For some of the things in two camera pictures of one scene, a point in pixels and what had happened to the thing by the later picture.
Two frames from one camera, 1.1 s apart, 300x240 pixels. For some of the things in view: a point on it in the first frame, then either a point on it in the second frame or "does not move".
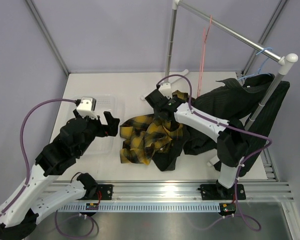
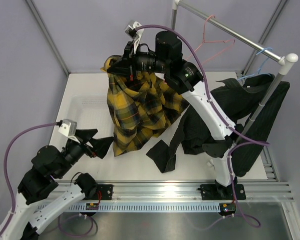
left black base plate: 103,192 does not move
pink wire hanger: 204,37 to 203,42
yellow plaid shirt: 142,135 to 139,108
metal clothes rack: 287,60 does not move
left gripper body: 95,128 to 88,150
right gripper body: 169,99 to 130,59
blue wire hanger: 263,63 does not move
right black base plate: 218,192 does not move
